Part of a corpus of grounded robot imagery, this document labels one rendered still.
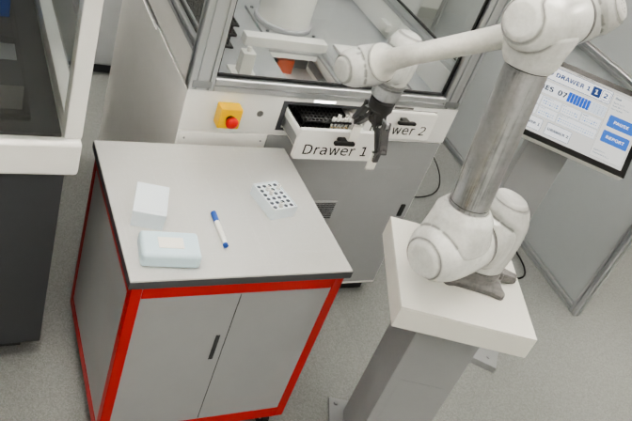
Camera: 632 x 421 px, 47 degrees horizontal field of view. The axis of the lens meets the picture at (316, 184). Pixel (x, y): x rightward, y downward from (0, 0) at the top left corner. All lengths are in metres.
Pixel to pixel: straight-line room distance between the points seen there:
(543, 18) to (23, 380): 1.88
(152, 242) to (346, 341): 1.30
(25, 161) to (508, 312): 1.32
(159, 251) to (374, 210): 1.21
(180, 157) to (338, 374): 1.08
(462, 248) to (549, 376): 1.63
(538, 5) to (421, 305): 0.81
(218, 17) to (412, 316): 0.98
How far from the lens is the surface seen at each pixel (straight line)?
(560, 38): 1.62
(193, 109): 2.27
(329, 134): 2.29
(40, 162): 1.98
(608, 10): 1.74
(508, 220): 1.95
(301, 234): 2.10
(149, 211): 1.94
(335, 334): 2.97
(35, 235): 2.24
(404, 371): 2.26
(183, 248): 1.86
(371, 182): 2.74
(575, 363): 3.51
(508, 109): 1.68
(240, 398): 2.36
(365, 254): 3.01
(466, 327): 1.98
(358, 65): 1.93
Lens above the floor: 2.03
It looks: 33 degrees down
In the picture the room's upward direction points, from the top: 21 degrees clockwise
